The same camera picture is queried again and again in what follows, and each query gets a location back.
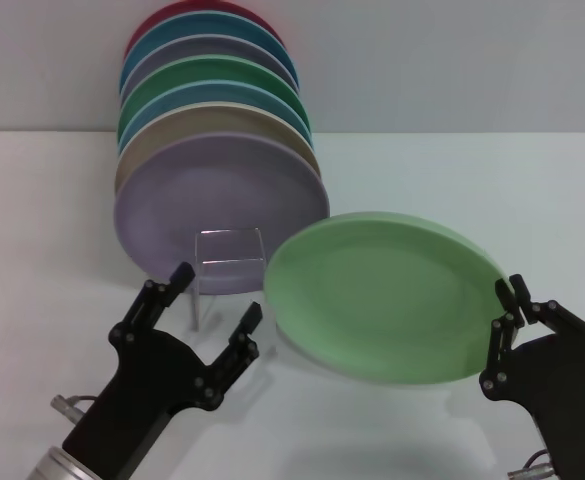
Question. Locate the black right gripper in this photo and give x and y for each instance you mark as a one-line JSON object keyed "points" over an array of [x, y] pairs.
{"points": [[567, 400]]}

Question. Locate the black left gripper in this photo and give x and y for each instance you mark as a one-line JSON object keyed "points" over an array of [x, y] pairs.
{"points": [[142, 390]]}

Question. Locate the light green plate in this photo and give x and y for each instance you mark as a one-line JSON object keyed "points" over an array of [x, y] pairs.
{"points": [[382, 300]]}

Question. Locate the purple plate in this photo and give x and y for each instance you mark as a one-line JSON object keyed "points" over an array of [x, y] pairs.
{"points": [[197, 200]]}

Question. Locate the beige plate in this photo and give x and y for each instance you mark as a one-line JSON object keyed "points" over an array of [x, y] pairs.
{"points": [[197, 120]]}

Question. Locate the light blue plate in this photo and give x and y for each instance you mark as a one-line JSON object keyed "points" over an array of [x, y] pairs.
{"points": [[207, 94]]}

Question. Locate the dark green plate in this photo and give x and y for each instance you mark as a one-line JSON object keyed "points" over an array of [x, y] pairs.
{"points": [[212, 70]]}

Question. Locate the grey lavender plate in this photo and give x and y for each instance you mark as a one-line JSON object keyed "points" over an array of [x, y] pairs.
{"points": [[212, 47]]}

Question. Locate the teal blue plate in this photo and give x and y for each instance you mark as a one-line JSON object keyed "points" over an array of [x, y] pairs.
{"points": [[212, 25]]}

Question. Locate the maroon plate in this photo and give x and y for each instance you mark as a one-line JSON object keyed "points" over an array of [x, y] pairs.
{"points": [[142, 25]]}

